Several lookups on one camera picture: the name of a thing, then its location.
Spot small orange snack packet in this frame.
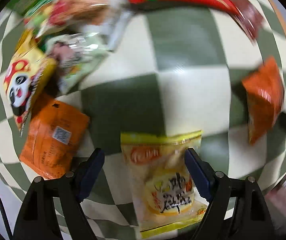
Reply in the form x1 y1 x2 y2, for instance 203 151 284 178
242 56 285 145

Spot pale green cartoon snack packet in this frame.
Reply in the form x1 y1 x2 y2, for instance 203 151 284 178
45 33 108 94

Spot white cookie snack bag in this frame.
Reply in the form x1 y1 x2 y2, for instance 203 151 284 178
36 0 134 52

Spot orange snack packet with QR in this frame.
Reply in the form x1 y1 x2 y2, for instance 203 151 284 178
19 93 90 179

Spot yellow panda snack bag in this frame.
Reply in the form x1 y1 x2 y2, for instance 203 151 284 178
3 29 57 134

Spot yellow egg biscuit snack bag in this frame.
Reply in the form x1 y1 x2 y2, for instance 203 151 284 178
120 131 207 238

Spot green fruit candy bag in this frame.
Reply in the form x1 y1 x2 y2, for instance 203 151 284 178
7 0 67 41

